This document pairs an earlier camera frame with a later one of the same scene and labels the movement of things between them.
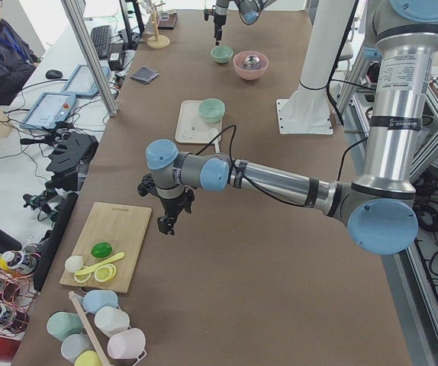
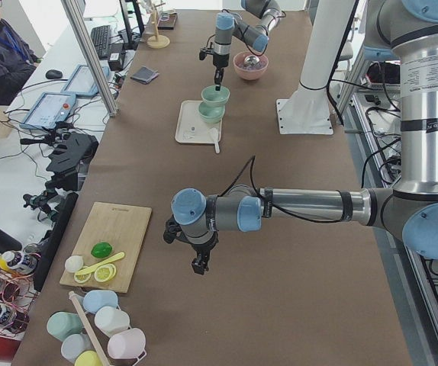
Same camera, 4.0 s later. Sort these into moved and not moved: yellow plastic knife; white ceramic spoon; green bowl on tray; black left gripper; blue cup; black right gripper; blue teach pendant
Moved: black right gripper; black left gripper
Not moved: blue cup; yellow plastic knife; white ceramic spoon; green bowl on tray; blue teach pendant
